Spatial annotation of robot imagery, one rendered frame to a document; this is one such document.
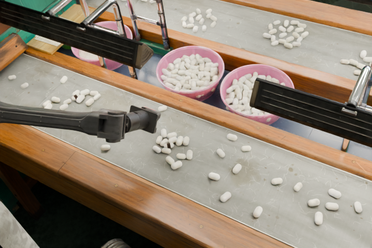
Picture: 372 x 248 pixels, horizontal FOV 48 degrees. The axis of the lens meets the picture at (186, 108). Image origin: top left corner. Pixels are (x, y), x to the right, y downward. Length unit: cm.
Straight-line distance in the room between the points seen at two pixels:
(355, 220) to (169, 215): 53
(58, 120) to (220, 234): 55
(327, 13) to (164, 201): 110
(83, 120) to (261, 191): 57
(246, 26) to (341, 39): 40
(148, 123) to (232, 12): 84
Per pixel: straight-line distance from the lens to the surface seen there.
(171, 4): 206
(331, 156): 139
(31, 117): 123
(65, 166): 145
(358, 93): 108
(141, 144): 146
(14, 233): 60
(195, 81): 164
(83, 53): 189
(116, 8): 148
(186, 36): 181
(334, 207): 130
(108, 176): 138
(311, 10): 194
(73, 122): 120
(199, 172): 136
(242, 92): 160
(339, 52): 178
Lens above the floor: 187
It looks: 47 degrees down
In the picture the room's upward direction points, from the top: 8 degrees counter-clockwise
